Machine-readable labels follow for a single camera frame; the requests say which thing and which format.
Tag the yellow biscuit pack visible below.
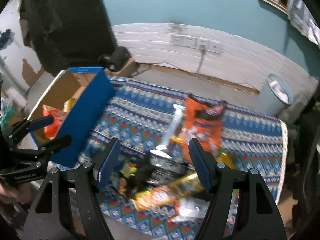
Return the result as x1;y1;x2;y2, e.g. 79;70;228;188
132;173;204;210

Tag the orange black chip bag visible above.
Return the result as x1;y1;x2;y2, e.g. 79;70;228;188
171;94;228;164

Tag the silver foil snack pack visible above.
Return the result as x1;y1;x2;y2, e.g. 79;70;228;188
156;104;185;151

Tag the long yellow snack pack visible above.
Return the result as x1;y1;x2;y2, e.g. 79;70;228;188
63;98;75;113

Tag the person's left hand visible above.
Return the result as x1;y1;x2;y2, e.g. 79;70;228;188
0;182;31;204

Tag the green snack bag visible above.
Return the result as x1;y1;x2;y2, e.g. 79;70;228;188
227;189;240;223

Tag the blue cardboard box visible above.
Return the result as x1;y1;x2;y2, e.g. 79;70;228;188
28;67;116;168

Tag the white orange snack bag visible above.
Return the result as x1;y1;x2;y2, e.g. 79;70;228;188
169;197;209;222

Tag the dark blue umbrella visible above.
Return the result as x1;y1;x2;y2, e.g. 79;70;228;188
0;29;14;50

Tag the black snack bag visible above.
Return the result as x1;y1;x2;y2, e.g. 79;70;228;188
117;152;191;199

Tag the patterned blue table cloth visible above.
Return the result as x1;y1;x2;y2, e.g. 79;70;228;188
52;74;287;239

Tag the black hanging cloth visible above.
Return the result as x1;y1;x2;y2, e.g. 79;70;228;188
19;0;117;76

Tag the small cardboard box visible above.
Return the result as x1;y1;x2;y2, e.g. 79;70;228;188
104;58;137;77

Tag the light blue waste bin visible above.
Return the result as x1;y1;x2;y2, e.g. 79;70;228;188
253;74;293;116

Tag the silver foil curtain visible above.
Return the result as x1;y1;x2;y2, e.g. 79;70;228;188
287;0;319;47

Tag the wooden window ledge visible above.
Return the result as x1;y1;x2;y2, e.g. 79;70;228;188
260;0;287;15

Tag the black camera on box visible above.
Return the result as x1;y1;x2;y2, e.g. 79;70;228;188
98;47;131;72

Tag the white wall socket strip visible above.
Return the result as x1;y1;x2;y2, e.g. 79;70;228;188
171;34;223;54

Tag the grey plug and cable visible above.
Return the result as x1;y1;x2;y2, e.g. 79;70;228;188
196;44;207;74

